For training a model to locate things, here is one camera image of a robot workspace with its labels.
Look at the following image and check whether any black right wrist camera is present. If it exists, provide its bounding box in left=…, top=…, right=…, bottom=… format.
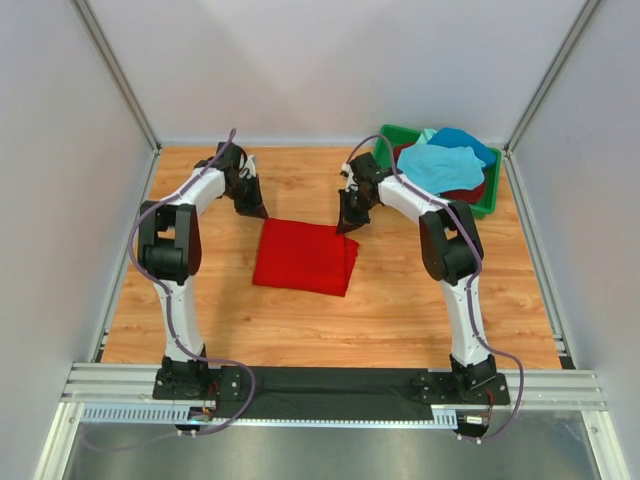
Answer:
left=344, top=153, right=392, bottom=184

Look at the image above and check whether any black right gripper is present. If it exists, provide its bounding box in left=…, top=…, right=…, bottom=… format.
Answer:
left=337, top=189, right=377, bottom=237

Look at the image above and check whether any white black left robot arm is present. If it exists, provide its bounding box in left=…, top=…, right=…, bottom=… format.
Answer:
left=128, top=140, right=269, bottom=401

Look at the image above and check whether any dark red t shirt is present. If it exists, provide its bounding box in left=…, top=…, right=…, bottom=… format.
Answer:
left=394, top=144, right=485, bottom=203

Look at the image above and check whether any light blue t shirt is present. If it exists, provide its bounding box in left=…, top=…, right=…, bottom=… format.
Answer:
left=393, top=127, right=496, bottom=204

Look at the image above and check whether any green plastic bin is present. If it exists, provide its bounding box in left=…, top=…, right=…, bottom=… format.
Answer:
left=373, top=124, right=502, bottom=219

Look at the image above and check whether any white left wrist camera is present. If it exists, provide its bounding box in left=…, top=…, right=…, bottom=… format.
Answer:
left=239, top=155, right=257, bottom=180

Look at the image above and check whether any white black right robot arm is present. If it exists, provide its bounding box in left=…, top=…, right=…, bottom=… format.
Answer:
left=336, top=153, right=497, bottom=404

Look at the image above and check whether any aluminium corner post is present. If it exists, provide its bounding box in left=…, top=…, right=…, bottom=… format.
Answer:
left=70, top=0, right=161, bottom=153
left=504, top=0, right=602, bottom=155

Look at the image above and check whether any right aluminium corner post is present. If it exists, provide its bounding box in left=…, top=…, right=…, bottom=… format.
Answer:
left=504, top=0, right=602, bottom=155

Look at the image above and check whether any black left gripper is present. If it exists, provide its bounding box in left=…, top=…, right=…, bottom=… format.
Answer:
left=224, top=175, right=269, bottom=222

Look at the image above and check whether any left aluminium corner post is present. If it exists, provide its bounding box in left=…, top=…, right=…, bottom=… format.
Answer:
left=70, top=0, right=161, bottom=153

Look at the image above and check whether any grey slotted cable duct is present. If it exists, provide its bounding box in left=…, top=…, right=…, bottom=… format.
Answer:
left=80, top=403, right=458, bottom=430

